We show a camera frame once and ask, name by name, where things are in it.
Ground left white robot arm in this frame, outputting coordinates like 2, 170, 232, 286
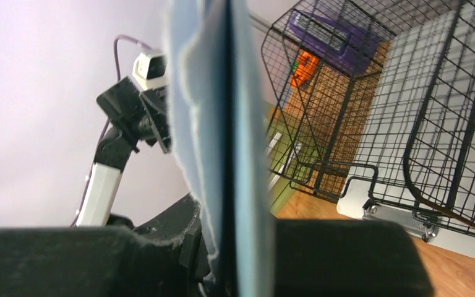
73, 77, 171, 227

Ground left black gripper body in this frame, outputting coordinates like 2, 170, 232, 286
96, 77, 171, 154

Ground purple tape dispenser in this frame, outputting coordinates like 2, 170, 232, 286
288, 10, 381, 75

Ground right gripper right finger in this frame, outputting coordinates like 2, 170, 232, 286
274, 219, 434, 296

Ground white clipboard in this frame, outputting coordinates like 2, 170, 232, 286
337, 1, 475, 259

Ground green drawer cabinet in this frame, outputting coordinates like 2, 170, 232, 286
264, 102, 299, 215

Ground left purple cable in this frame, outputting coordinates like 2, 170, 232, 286
70, 35, 154, 228

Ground black wire mesh basket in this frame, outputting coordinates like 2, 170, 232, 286
261, 1, 475, 241

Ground papers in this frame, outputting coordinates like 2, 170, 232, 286
165, 1, 275, 296

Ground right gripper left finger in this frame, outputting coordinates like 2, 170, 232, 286
0, 196, 200, 296

